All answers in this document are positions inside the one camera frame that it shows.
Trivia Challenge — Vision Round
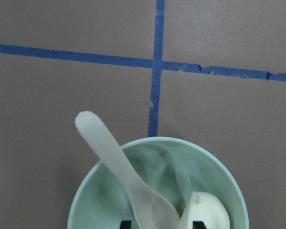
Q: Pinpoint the light green bowl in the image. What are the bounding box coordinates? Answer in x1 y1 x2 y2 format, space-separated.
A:
67 137 249 229

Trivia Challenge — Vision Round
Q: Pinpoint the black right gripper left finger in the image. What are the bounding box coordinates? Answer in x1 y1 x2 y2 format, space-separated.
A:
119 220 132 229

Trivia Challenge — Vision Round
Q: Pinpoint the white steamed bun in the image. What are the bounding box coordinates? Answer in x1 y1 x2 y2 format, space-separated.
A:
178 191 231 229

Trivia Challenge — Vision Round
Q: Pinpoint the white ceramic soup spoon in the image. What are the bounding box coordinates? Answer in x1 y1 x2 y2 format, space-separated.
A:
74 111 180 229

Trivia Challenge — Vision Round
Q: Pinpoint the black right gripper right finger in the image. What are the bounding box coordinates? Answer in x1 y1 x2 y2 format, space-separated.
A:
193 221 206 229

